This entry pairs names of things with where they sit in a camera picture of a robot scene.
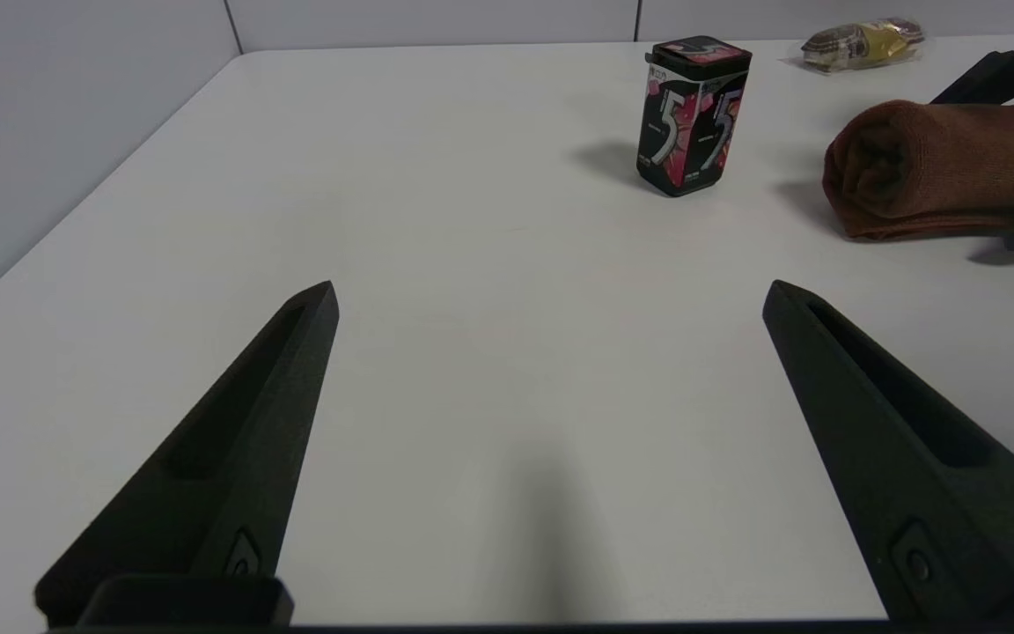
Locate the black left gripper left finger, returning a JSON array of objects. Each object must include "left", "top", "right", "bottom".
[{"left": 33, "top": 281, "right": 341, "bottom": 629}]

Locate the brown towel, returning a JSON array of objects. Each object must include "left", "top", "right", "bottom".
[{"left": 821, "top": 99, "right": 1014, "bottom": 241}]

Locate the clear packet of chocolates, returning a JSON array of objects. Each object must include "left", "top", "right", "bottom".
[{"left": 801, "top": 17, "right": 927, "bottom": 74}]

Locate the black chewing gum box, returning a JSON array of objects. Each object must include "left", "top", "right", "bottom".
[{"left": 636, "top": 35, "right": 753, "bottom": 198}]

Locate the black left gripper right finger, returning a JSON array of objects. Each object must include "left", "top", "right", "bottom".
[{"left": 761, "top": 279, "right": 1014, "bottom": 623}]

